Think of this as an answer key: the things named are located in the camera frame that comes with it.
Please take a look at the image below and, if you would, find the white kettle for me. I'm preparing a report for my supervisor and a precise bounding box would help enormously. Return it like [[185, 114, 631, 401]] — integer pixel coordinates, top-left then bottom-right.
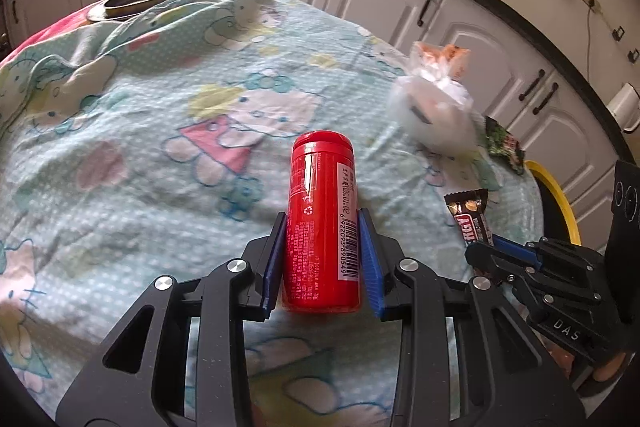
[[607, 82, 640, 132]]

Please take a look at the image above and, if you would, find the round metal plate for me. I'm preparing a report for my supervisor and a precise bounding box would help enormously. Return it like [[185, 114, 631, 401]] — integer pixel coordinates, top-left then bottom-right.
[[86, 0, 202, 22]]

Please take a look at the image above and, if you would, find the brown chocolate bar wrapper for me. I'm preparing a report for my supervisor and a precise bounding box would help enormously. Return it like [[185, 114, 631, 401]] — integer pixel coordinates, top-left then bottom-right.
[[444, 188, 496, 249]]

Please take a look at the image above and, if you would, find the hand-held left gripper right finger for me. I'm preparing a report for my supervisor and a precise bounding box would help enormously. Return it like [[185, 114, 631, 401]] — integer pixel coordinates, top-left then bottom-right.
[[356, 207, 586, 427]]

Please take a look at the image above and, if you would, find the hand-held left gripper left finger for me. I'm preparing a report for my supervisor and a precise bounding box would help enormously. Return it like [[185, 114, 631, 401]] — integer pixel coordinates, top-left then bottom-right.
[[55, 209, 288, 427]]

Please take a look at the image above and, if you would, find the green dark snack wrapper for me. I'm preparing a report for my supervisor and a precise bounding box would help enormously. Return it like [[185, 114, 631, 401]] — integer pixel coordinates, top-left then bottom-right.
[[482, 117, 527, 176]]

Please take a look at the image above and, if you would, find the red cylindrical canister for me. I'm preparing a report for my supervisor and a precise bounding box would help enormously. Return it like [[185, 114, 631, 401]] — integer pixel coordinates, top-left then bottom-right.
[[281, 131, 362, 314]]

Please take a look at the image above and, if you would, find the red blanket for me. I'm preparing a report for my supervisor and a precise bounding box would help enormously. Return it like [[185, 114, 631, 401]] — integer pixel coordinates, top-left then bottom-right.
[[0, 0, 241, 70]]

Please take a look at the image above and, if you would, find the yellow rimmed bin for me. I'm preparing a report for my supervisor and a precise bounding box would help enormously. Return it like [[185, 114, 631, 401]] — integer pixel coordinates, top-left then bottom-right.
[[522, 159, 582, 249]]

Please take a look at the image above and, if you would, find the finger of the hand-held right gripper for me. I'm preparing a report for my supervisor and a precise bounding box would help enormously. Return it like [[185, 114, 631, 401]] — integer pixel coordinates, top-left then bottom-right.
[[492, 235, 544, 266], [465, 243, 527, 289]]

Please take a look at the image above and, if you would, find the person's right hand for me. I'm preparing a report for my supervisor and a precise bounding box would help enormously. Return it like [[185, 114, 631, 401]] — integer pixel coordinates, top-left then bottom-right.
[[592, 349, 626, 383]]

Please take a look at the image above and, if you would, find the white power cable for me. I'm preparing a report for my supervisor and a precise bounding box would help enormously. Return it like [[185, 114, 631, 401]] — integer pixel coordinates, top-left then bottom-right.
[[586, 7, 601, 72]]

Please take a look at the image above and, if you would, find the white orange plastic bag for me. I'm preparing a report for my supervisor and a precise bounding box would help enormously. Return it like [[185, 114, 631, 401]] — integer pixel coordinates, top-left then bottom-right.
[[387, 41, 478, 155]]

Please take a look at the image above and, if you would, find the cartoon cat printed blanket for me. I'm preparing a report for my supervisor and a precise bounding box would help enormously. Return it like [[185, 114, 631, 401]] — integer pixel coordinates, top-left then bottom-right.
[[0, 0, 543, 427]]

